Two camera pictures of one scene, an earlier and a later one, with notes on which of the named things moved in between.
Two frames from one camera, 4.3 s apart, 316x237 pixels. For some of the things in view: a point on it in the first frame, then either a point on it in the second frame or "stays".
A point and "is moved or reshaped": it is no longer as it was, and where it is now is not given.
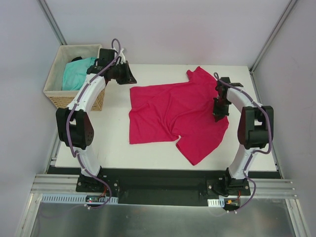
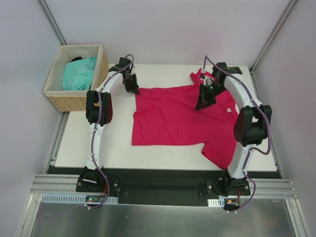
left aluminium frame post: x=52 y=22 stays
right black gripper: x=221 y=108 to x=206 y=93
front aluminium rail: x=67 y=183 stays
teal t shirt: x=74 y=72 stays
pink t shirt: x=159 y=113 is moved or reshaped
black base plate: x=165 y=186 stays
